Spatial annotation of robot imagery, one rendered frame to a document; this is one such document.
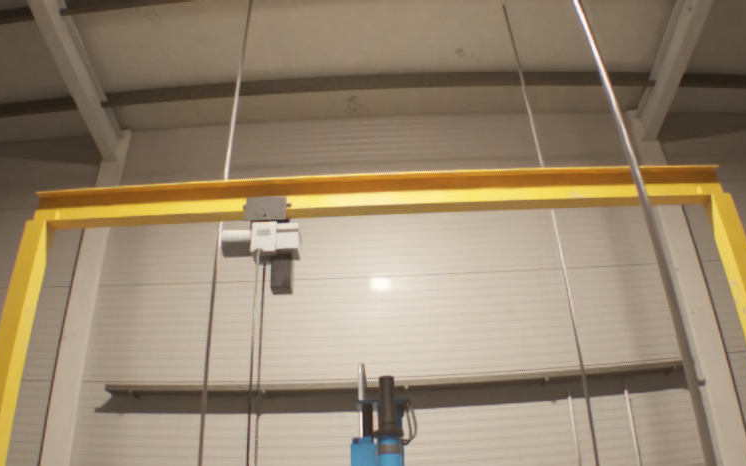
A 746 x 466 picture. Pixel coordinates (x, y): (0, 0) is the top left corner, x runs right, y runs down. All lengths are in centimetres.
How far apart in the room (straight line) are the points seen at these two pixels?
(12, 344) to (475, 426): 419
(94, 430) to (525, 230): 523
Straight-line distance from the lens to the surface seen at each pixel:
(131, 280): 725
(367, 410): 442
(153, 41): 751
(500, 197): 437
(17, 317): 456
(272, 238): 409
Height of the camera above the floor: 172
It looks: 30 degrees up
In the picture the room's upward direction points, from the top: 2 degrees counter-clockwise
